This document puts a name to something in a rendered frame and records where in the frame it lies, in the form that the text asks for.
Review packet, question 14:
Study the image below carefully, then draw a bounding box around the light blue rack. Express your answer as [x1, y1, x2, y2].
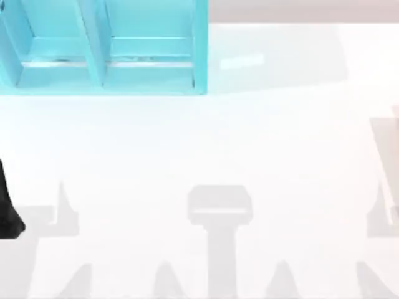
[0, 0, 209, 96]

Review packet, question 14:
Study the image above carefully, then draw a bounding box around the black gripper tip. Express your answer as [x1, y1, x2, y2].
[0, 159, 26, 240]

